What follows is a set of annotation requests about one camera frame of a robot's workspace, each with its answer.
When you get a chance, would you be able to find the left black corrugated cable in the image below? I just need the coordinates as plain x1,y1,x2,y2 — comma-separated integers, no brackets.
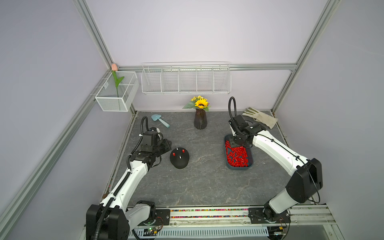
92,196,115,240

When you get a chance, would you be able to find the dark ribbed vase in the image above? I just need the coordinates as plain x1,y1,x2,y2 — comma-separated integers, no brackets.
194,109,208,130

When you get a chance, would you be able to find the right black cable loop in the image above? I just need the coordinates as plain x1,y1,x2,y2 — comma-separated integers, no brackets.
227,96,238,121

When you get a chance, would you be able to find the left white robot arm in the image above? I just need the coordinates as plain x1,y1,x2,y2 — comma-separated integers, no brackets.
86,128,172,240

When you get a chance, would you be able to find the white mesh wall basket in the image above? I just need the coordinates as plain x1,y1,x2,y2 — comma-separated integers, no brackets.
95,71,139,112

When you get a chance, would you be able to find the pile of red sleeves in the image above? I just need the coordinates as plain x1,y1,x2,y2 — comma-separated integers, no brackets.
225,141,250,168

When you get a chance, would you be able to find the yellow sunflower bouquet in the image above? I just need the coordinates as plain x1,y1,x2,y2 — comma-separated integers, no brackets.
183,96,210,112

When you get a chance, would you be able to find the black dome screw fixture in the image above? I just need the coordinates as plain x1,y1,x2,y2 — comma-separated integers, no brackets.
170,148,190,169

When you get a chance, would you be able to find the teal plastic tray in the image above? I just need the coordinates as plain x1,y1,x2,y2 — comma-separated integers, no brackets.
224,135,254,171

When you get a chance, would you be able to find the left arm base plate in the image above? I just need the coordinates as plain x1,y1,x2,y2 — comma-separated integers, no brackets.
139,209,171,226

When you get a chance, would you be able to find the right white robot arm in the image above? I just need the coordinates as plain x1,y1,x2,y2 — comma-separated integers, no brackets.
229,115,323,222

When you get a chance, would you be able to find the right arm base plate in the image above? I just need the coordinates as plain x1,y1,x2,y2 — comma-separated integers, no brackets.
248,207,291,224

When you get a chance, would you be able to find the white wire wall shelf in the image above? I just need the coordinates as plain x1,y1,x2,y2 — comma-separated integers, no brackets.
141,62,232,95

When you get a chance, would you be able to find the teal handled small tool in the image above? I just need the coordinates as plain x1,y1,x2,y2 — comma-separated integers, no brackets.
151,114,170,128

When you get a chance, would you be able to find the artificial pink tulip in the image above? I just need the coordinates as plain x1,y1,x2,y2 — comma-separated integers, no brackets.
111,63,125,98

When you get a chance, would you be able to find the beige work glove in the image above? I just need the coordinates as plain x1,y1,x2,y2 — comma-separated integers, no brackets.
242,107,278,129

